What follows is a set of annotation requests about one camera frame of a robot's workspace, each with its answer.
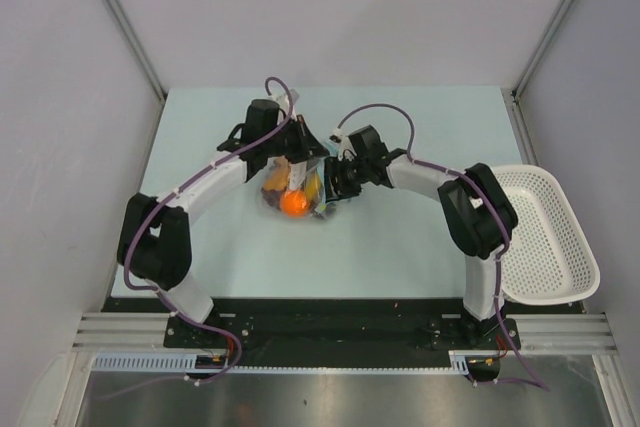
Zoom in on aluminium rail frame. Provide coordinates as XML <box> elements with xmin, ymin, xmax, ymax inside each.
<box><xmin>72</xmin><ymin>313</ymin><xmax>617</xmax><ymax>354</ymax></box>

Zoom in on white slotted cable duct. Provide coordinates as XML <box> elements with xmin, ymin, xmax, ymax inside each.
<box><xmin>92</xmin><ymin>353</ymin><xmax>228</xmax><ymax>373</ymax></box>

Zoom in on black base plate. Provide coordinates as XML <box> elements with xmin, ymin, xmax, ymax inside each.
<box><xmin>102</xmin><ymin>296</ymin><xmax>585</xmax><ymax>378</ymax></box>

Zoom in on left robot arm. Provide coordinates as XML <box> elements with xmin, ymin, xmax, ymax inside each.
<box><xmin>116</xmin><ymin>94</ymin><xmax>329</xmax><ymax>347</ymax></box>

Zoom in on brown fake bread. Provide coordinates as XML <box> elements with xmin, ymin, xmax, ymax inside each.
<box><xmin>263</xmin><ymin>157</ymin><xmax>290</xmax><ymax>191</ymax></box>

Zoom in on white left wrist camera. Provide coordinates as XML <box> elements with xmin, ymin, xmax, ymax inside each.
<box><xmin>271</xmin><ymin>89</ymin><xmax>299</xmax><ymax>122</ymax></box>

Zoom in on white perforated plastic basket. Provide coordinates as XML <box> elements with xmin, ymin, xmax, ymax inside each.
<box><xmin>493</xmin><ymin>165</ymin><xmax>600</xmax><ymax>306</ymax></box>

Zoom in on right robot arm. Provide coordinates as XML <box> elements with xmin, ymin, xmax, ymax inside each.
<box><xmin>324</xmin><ymin>126</ymin><xmax>518</xmax><ymax>348</ymax></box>

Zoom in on clear zip top bag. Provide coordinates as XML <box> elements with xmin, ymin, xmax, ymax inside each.
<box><xmin>260</xmin><ymin>156</ymin><xmax>337</xmax><ymax>220</ymax></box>

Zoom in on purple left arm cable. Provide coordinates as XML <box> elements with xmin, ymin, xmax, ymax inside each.
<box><xmin>94</xmin><ymin>76</ymin><xmax>297</xmax><ymax>401</ymax></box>

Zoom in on orange fake fruit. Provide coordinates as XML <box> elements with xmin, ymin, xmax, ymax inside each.
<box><xmin>280</xmin><ymin>190</ymin><xmax>309</xmax><ymax>217</ymax></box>

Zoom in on dark purple fake grapes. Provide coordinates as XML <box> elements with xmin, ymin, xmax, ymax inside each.
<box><xmin>261</xmin><ymin>189</ymin><xmax>284</xmax><ymax>210</ymax></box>

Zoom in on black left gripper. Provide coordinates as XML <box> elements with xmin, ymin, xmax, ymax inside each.
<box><xmin>264</xmin><ymin>115</ymin><xmax>329</xmax><ymax>165</ymax></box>

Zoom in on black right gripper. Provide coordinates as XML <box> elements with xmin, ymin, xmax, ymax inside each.
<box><xmin>318</xmin><ymin>155</ymin><xmax>371</xmax><ymax>202</ymax></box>

